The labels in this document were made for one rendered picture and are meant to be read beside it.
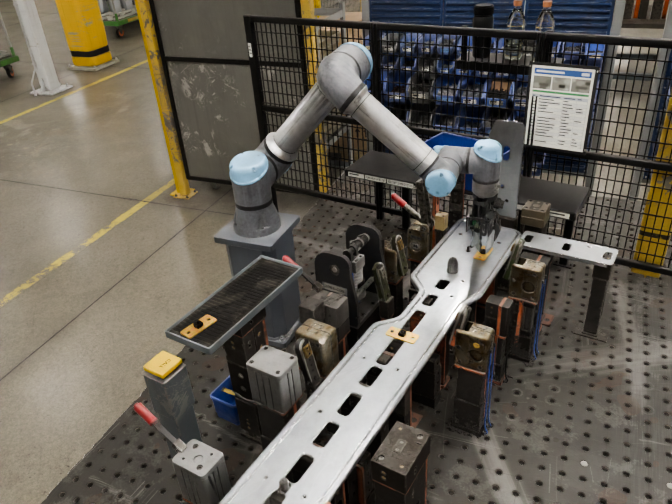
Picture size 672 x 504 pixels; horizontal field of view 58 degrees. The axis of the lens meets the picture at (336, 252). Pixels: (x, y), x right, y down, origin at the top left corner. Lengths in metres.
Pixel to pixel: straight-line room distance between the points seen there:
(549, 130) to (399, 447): 1.38
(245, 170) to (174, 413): 0.75
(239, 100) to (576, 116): 2.55
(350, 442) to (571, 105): 1.42
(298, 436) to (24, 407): 2.10
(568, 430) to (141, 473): 1.17
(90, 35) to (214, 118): 4.94
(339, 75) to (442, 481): 1.08
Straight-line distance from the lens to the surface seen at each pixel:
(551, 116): 2.31
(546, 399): 1.93
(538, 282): 1.85
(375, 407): 1.44
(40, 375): 3.45
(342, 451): 1.36
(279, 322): 2.05
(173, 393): 1.41
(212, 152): 4.56
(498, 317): 1.78
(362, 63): 1.74
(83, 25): 9.14
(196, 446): 1.35
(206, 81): 4.37
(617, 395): 1.99
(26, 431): 3.18
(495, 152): 1.74
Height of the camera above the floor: 2.03
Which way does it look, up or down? 32 degrees down
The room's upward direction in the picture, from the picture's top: 4 degrees counter-clockwise
